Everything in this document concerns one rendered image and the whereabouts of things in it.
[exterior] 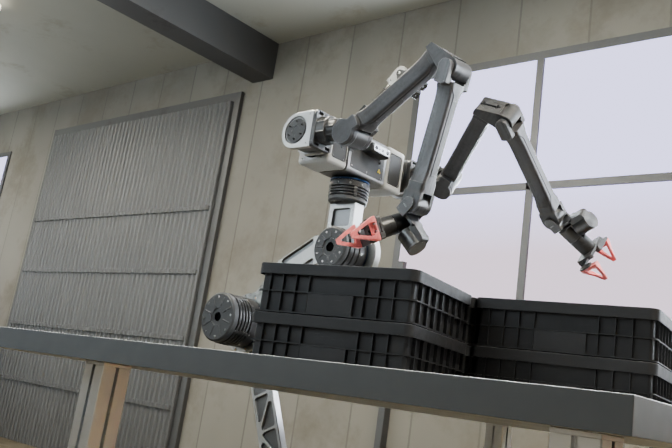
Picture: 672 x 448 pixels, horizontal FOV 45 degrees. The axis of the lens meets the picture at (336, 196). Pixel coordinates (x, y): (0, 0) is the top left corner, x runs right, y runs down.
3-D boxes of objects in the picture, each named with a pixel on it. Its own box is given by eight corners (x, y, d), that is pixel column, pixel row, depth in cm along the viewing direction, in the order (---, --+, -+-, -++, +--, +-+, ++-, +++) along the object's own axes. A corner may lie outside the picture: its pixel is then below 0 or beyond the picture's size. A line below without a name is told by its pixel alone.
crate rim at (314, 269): (256, 272, 181) (258, 261, 181) (326, 296, 205) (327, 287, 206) (417, 280, 160) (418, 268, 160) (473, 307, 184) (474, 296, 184)
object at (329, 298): (250, 314, 178) (259, 264, 181) (320, 334, 202) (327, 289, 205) (410, 329, 157) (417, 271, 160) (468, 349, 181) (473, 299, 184)
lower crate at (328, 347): (240, 364, 176) (250, 310, 179) (313, 378, 200) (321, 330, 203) (404, 386, 154) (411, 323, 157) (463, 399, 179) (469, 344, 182)
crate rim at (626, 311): (473, 307, 184) (474, 296, 184) (516, 327, 208) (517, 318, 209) (659, 319, 163) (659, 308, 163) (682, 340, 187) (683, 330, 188)
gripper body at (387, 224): (364, 246, 224) (387, 239, 227) (381, 239, 215) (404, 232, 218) (357, 223, 225) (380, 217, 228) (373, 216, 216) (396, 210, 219)
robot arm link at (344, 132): (456, 40, 227) (436, 29, 220) (477, 76, 221) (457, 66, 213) (349, 135, 249) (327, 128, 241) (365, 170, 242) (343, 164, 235)
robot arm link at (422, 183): (459, 67, 225) (437, 56, 217) (476, 69, 222) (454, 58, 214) (416, 214, 227) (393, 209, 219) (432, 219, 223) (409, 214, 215)
